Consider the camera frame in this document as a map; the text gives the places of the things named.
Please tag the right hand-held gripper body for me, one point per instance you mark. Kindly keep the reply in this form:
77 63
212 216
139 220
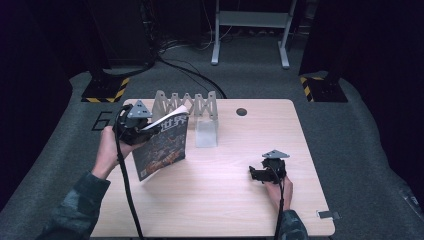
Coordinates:
276 166

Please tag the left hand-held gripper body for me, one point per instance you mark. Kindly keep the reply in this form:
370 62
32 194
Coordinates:
131 123

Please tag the dark illustrated magazine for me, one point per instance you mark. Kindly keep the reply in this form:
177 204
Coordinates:
165 146

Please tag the grey expandable metal book rack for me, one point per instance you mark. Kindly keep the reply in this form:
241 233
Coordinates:
206 120

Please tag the person's right hand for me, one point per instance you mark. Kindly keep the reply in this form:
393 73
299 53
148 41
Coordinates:
279 195

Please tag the person's left hand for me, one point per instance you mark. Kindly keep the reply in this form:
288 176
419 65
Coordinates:
108 153

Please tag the black striped stand base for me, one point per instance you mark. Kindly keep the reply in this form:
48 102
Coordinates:
103 88
326 89

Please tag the white metal stand frame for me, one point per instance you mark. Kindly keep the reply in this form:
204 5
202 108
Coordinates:
255 19

